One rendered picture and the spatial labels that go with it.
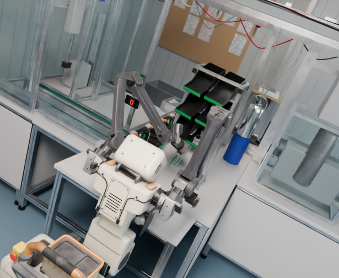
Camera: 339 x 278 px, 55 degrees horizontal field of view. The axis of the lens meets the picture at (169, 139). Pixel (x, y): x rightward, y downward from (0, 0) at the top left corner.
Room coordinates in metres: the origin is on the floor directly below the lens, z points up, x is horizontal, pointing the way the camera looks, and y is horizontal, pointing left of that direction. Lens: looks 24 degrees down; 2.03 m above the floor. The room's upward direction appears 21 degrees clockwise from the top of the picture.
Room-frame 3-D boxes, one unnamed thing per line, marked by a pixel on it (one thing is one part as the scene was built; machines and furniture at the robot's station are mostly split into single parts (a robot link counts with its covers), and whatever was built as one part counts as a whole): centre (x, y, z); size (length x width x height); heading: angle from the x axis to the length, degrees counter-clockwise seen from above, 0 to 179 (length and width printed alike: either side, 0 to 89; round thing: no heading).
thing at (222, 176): (2.58, 0.08, 0.84); 1.50 x 1.41 x 0.03; 73
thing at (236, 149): (2.74, -0.60, 0.99); 0.16 x 0.16 x 0.27
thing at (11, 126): (2.90, 1.10, 0.43); 1.39 x 0.63 x 0.86; 163
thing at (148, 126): (2.40, 0.13, 1.01); 0.24 x 0.24 x 0.13; 73
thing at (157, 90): (4.29, 0.21, 0.73); 0.62 x 0.42 x 0.23; 73
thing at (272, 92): (4.99, -1.15, 1.19); 0.34 x 0.32 x 0.09; 72
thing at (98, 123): (2.26, 0.49, 0.91); 0.84 x 0.28 x 0.10; 73
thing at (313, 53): (2.96, -0.87, 1.56); 0.09 x 0.04 x 1.39; 73
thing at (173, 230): (1.88, 0.07, 0.84); 0.90 x 0.70 x 0.03; 72
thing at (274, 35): (3.07, -0.53, 1.56); 0.04 x 0.04 x 1.39; 73
